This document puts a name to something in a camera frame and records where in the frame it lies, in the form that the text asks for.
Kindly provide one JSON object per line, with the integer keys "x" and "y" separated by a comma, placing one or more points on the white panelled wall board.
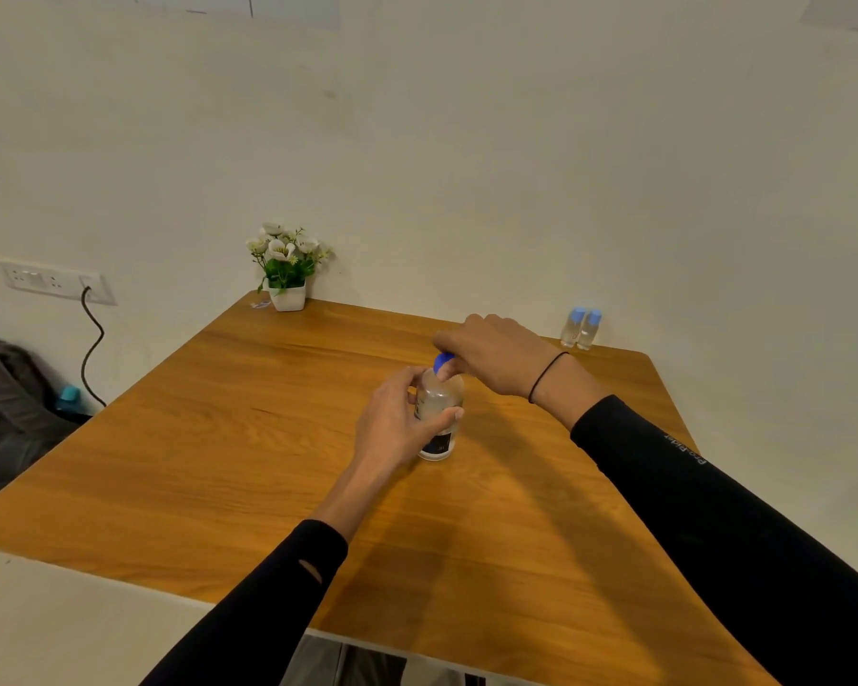
{"x": 257, "y": 3}

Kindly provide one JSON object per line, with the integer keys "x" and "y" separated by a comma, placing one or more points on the small clear vial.
{"x": 586, "y": 337}
{"x": 569, "y": 334}

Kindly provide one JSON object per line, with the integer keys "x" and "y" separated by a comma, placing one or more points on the person's right forearm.
{"x": 722, "y": 521}

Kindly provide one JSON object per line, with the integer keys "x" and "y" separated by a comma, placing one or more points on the dark blue bottle cap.
{"x": 442, "y": 361}

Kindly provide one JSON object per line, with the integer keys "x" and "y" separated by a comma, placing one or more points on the grey backpack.
{"x": 11, "y": 421}

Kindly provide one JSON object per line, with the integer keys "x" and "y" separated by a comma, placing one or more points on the person's left forearm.
{"x": 257, "y": 607}

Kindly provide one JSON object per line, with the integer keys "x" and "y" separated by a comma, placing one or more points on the white flowers in white pot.
{"x": 286, "y": 296}

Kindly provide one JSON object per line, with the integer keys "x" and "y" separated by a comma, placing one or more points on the large clear bottle blue label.
{"x": 440, "y": 407}

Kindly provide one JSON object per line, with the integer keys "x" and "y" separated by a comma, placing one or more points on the white paper sheet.
{"x": 847, "y": 10}

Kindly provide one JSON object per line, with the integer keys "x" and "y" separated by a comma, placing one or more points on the person's right hand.
{"x": 500, "y": 353}

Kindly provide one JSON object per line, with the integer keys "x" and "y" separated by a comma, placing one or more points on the grey trousers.
{"x": 350, "y": 664}

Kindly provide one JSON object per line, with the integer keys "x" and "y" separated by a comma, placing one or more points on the white wall socket panel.
{"x": 50, "y": 278}

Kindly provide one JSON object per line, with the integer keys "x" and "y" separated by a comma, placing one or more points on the person's left hand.
{"x": 393, "y": 428}

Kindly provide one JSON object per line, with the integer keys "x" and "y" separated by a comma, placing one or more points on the black wrist band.
{"x": 547, "y": 375}

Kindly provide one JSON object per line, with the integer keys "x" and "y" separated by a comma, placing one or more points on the light blue small cap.
{"x": 578, "y": 314}
{"x": 594, "y": 317}

